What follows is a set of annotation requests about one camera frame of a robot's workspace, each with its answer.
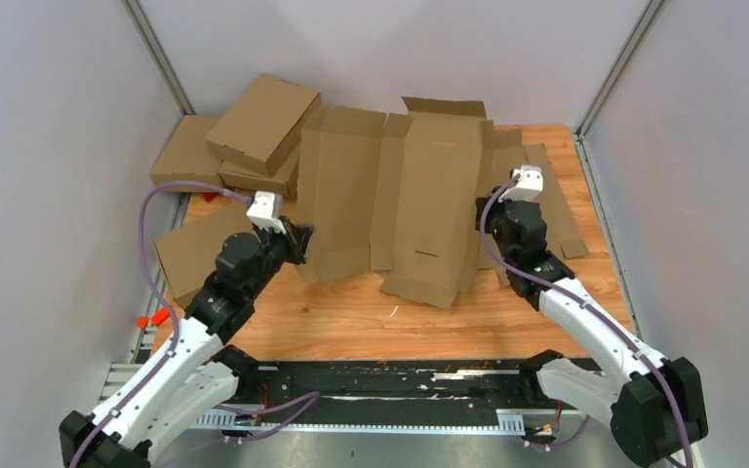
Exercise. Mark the cardboard box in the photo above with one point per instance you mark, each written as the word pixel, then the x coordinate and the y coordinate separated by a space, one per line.
pixel 264 177
pixel 395 193
pixel 275 98
pixel 187 254
pixel 186 156

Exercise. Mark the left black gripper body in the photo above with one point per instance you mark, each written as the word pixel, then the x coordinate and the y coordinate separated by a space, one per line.
pixel 278 247

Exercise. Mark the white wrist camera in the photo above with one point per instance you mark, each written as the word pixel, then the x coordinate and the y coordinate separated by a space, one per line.
pixel 264 211
pixel 527 184

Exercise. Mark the left aluminium corner post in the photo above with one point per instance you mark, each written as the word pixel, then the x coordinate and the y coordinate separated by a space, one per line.
pixel 151 42

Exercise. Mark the right aluminium corner post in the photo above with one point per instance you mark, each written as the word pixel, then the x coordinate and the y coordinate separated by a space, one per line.
pixel 633 43

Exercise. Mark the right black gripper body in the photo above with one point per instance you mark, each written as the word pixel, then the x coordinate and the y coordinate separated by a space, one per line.
pixel 493 215

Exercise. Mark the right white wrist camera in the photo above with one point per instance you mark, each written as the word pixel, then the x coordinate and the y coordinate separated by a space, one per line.
pixel 527 184

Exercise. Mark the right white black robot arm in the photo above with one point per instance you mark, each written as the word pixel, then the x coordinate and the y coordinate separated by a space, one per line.
pixel 653 405

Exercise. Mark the orange plastic clip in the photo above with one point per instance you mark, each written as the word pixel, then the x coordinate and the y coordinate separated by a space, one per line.
pixel 156 319

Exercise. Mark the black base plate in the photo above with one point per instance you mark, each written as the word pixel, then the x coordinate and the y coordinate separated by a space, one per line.
pixel 434 394

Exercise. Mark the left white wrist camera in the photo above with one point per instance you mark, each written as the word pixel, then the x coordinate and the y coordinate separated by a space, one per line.
pixel 264 211

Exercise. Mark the aluminium slotted rail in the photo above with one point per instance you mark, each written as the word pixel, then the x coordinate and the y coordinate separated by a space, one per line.
pixel 232 419

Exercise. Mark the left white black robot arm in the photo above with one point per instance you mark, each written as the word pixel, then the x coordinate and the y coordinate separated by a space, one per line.
pixel 196 368

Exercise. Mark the flat cardboard sheet underneath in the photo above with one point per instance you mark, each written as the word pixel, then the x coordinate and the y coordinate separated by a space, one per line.
pixel 563 236

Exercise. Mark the aluminium corner post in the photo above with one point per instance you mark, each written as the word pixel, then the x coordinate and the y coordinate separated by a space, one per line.
pixel 633 43
pixel 151 42

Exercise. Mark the red object under boxes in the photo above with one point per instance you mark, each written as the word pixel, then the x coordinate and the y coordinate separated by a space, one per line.
pixel 208 196

